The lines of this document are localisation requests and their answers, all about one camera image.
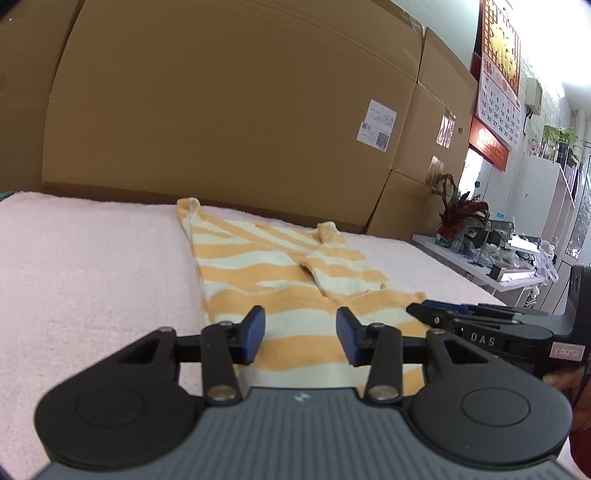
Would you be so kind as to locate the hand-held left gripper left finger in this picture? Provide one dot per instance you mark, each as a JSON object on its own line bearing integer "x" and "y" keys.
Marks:
{"x": 254, "y": 334}

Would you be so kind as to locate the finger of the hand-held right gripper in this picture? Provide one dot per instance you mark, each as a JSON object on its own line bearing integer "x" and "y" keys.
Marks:
{"x": 445, "y": 305}
{"x": 436, "y": 319}

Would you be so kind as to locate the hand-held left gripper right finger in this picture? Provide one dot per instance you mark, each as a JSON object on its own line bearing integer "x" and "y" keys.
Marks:
{"x": 348, "y": 337}

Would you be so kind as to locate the orange white striped shirt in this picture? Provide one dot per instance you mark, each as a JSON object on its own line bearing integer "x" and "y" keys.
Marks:
{"x": 258, "y": 272}

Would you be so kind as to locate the person's right hand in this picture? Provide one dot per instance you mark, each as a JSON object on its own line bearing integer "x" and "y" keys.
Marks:
{"x": 563, "y": 381}

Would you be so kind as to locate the white table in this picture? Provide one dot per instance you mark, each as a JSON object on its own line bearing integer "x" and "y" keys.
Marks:
{"x": 448, "y": 254}

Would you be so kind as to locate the grey metal device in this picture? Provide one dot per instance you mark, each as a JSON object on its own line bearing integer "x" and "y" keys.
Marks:
{"x": 482, "y": 237}

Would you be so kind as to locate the red leafed potted plant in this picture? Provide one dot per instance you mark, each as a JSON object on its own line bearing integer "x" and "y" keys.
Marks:
{"x": 461, "y": 213}

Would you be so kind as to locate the white cabinet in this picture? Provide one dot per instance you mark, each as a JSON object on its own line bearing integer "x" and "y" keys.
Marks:
{"x": 538, "y": 198}

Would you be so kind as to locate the pink towel blanket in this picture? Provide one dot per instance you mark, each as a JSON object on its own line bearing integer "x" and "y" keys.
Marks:
{"x": 92, "y": 277}

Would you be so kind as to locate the white shipping label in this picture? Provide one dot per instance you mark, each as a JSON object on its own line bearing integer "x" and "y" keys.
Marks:
{"x": 376, "y": 124}

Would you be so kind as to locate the green potted plants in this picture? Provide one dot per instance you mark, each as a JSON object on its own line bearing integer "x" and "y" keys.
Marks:
{"x": 561, "y": 141}

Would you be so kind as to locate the cardboard box with clear tape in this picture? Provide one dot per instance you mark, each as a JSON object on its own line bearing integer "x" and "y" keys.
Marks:
{"x": 434, "y": 92}

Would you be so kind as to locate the large cardboard box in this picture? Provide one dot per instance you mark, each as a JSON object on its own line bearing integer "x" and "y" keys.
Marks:
{"x": 231, "y": 101}

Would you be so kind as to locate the cardboard box with small label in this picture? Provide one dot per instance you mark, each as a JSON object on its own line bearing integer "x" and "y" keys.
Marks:
{"x": 32, "y": 92}

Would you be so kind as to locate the beige wall box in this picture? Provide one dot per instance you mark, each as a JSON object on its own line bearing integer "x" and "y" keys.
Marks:
{"x": 534, "y": 96}

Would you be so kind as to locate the red wall calendar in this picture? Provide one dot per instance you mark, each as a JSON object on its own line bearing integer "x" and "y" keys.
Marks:
{"x": 501, "y": 69}

